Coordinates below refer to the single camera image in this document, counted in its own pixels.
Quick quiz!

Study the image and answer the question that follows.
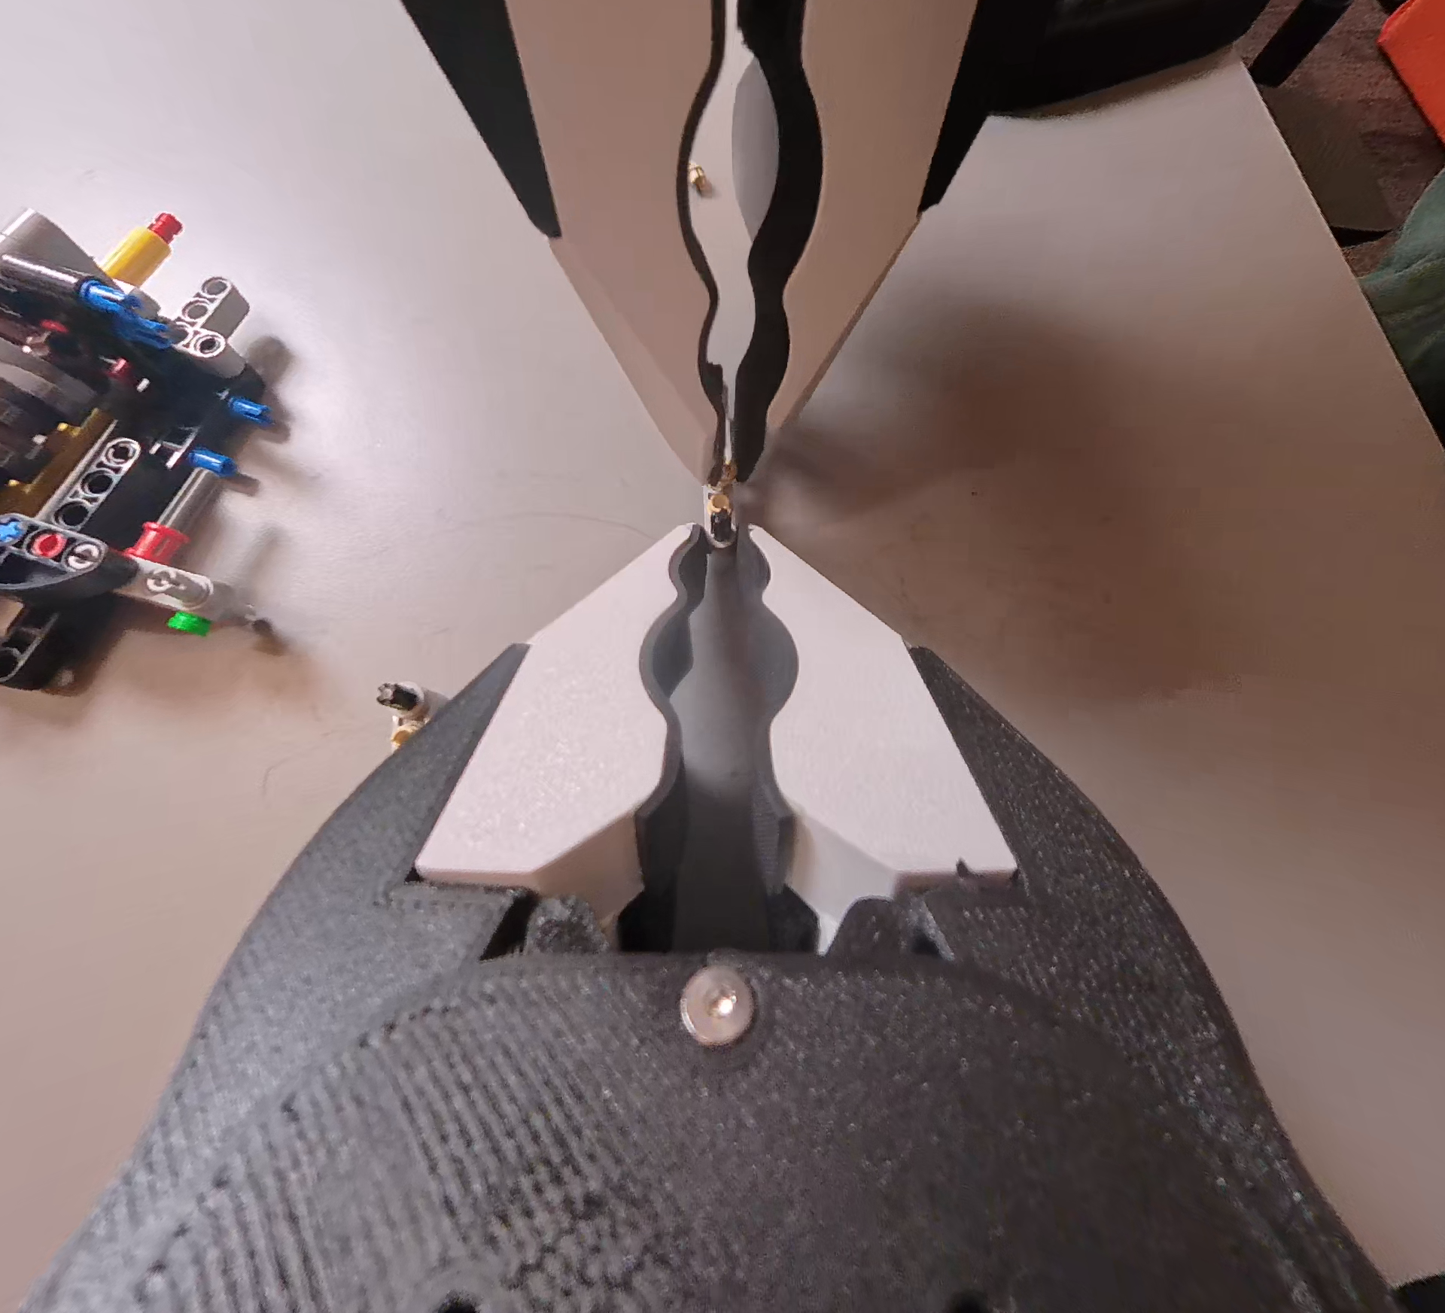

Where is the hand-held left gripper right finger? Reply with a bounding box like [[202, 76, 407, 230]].
[[731, 529, 1023, 948]]

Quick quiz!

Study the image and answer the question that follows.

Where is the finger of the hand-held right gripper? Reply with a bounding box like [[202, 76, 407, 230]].
[[475, 0, 738, 484], [731, 0, 1023, 474]]

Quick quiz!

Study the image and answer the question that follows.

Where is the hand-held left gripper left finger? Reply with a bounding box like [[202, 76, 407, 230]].
[[416, 524, 713, 948]]

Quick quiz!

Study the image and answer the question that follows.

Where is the lego car chassis assembly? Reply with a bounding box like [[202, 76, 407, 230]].
[[0, 215, 286, 691]]

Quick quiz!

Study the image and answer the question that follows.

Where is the orange bag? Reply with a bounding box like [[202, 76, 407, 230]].
[[1376, 0, 1445, 147]]

